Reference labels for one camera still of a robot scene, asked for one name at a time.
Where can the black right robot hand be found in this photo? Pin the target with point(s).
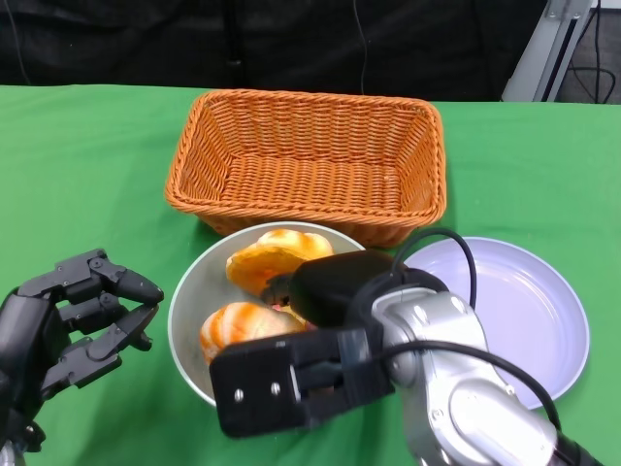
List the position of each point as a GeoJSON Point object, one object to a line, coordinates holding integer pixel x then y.
{"type": "Point", "coordinates": [335, 291]}

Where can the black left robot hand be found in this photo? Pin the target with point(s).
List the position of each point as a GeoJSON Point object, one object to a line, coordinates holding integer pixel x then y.
{"type": "Point", "coordinates": [24, 335]}

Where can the orange white striped bread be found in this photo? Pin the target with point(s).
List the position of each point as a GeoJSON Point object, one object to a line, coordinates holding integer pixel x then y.
{"type": "Point", "coordinates": [238, 330]}

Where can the grey-green bowl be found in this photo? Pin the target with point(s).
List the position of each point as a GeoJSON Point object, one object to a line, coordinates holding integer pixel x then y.
{"type": "Point", "coordinates": [194, 301]}

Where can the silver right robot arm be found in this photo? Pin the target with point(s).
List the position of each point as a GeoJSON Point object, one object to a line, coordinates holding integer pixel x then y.
{"type": "Point", "coordinates": [461, 388]}

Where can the orange wicker basket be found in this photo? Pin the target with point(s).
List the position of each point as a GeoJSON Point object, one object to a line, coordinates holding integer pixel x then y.
{"type": "Point", "coordinates": [315, 179]}

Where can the lavender round plate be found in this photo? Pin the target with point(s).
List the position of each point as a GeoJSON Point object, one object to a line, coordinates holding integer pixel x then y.
{"type": "Point", "coordinates": [533, 315]}

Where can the green tablecloth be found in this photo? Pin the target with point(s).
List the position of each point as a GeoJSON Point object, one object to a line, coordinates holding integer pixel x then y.
{"type": "Point", "coordinates": [73, 170]}

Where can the black backdrop curtain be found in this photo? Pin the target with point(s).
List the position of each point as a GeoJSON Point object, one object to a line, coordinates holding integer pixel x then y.
{"type": "Point", "coordinates": [145, 43]}

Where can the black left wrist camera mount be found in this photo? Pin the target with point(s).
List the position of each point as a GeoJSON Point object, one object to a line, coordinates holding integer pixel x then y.
{"type": "Point", "coordinates": [17, 427]}

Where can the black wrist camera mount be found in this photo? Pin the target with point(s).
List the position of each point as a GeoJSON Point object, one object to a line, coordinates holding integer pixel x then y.
{"type": "Point", "coordinates": [17, 427]}
{"type": "Point", "coordinates": [252, 383]}

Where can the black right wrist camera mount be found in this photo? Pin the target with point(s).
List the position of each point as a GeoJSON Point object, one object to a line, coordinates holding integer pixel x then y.
{"type": "Point", "coordinates": [252, 383]}

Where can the grey aluminium frame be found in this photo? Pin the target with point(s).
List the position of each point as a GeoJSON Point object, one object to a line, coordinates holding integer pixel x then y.
{"type": "Point", "coordinates": [538, 58]}

